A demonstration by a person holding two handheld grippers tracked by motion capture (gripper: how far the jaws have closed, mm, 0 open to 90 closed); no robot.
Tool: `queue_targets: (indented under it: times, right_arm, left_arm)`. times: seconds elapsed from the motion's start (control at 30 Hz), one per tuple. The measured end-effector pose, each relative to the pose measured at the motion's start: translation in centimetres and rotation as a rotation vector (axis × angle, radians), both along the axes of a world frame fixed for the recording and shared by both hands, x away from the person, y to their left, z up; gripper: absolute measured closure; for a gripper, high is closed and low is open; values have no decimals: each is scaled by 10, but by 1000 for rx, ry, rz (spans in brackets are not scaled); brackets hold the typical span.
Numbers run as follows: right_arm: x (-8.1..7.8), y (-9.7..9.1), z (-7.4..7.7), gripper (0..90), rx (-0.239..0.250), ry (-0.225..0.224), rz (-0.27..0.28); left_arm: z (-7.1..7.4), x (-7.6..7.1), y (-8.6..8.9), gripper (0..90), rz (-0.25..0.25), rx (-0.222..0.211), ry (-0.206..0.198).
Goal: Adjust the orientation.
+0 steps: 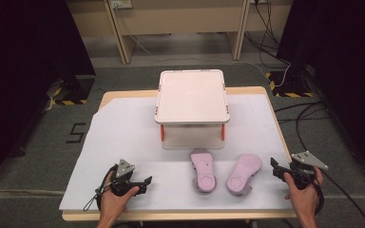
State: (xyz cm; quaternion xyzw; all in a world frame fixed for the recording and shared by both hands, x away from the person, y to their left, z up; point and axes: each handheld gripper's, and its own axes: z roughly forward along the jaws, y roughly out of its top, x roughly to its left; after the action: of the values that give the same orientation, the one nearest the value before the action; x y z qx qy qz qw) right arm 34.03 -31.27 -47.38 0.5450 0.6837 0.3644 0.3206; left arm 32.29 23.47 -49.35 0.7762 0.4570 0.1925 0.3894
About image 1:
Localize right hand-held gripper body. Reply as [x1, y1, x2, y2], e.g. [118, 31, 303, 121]
[279, 150, 329, 191]

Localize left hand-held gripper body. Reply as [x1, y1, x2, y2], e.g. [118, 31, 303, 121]
[108, 158, 148, 198]

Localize pink slipper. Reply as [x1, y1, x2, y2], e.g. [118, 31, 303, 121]
[189, 148, 218, 195]
[225, 153, 263, 197]

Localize white plastic storage box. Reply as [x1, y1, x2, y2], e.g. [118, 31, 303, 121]
[154, 68, 231, 151]

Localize person's left hand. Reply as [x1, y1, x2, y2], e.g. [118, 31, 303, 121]
[99, 170, 141, 222]

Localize person's right hand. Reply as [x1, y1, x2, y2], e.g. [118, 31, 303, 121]
[282, 166, 325, 220]

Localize white table sheet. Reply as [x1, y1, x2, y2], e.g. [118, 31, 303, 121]
[58, 93, 295, 213]

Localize black stand base striped tape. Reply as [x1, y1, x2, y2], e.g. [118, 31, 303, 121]
[264, 64, 316, 99]
[47, 73, 97, 106]

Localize black curtain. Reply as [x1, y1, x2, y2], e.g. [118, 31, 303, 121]
[0, 0, 97, 193]
[276, 0, 365, 188]

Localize beige wooden desk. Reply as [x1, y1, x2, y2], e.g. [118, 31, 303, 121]
[66, 0, 295, 66]

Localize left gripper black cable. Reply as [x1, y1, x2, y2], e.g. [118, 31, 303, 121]
[82, 163, 119, 213]

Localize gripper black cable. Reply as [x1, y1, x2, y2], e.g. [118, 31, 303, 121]
[309, 169, 365, 228]
[82, 163, 119, 213]

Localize black floor cables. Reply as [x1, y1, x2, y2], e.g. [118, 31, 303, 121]
[273, 100, 332, 154]

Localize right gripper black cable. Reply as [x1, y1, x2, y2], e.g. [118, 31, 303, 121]
[309, 169, 365, 228]

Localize black hanging cables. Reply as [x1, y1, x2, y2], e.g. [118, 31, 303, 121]
[244, 0, 292, 68]

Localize white wall socket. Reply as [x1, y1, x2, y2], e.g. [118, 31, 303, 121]
[109, 0, 134, 10]

